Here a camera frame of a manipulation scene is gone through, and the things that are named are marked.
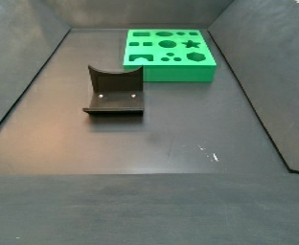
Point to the black curved holder stand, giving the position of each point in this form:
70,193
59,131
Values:
118,92

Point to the green shape-sorter block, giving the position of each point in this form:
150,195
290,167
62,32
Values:
173,55

